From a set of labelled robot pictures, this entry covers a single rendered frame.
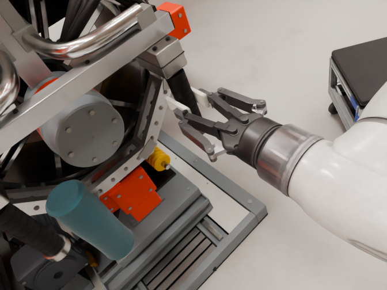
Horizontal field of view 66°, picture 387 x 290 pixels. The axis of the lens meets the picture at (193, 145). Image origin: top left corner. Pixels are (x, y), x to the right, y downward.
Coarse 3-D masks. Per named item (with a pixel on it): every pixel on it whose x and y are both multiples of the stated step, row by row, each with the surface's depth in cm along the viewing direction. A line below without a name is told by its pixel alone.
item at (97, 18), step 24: (96, 24) 88; (120, 72) 91; (144, 72) 82; (120, 96) 92; (24, 144) 92; (120, 144) 88; (0, 168) 71; (24, 168) 80; (48, 168) 83; (72, 168) 84
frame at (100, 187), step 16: (112, 0) 60; (160, 80) 77; (144, 96) 82; (160, 96) 78; (144, 112) 82; (160, 112) 81; (144, 128) 85; (160, 128) 83; (128, 144) 85; (144, 144) 82; (112, 160) 83; (128, 160) 81; (96, 176) 82; (112, 176) 80; (16, 192) 69; (32, 192) 72; (48, 192) 75; (96, 192) 78; (32, 208) 69
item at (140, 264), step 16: (192, 208) 121; (208, 208) 123; (176, 224) 118; (192, 224) 120; (80, 240) 123; (160, 240) 116; (176, 240) 118; (96, 256) 120; (144, 256) 114; (160, 256) 115; (96, 272) 113; (112, 272) 111; (128, 272) 111; (144, 272) 113; (112, 288) 109; (128, 288) 111
